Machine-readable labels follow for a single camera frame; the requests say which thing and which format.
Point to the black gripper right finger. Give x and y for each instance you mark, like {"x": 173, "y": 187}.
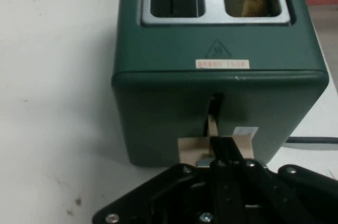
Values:
{"x": 277, "y": 197}

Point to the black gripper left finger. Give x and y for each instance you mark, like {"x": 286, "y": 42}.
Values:
{"x": 163, "y": 195}

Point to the beige toaster lever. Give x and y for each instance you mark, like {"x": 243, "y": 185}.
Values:
{"x": 192, "y": 150}

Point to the dark green two-slot toaster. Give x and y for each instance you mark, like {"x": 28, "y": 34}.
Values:
{"x": 169, "y": 102}

